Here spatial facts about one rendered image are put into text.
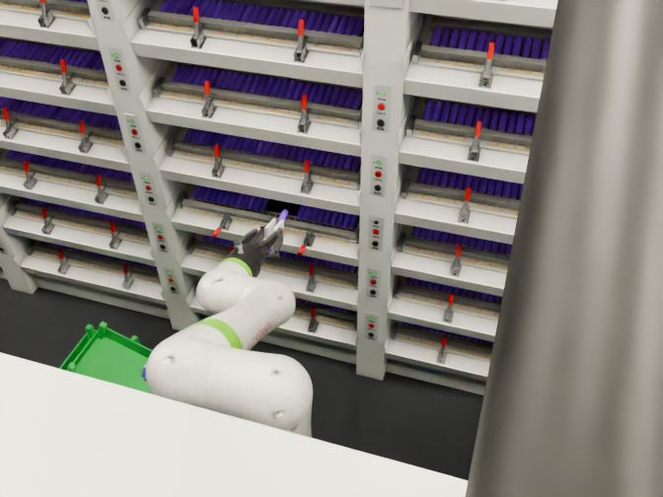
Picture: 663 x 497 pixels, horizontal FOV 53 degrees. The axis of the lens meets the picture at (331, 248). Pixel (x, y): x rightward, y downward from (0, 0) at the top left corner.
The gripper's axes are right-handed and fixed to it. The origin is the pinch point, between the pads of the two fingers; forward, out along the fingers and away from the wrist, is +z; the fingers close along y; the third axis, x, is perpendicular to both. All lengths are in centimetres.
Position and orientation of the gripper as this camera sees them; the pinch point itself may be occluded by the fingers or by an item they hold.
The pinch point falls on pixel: (274, 228)
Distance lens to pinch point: 184.9
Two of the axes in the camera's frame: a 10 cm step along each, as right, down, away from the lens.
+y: -9.5, -1.9, 2.3
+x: -0.5, 8.7, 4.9
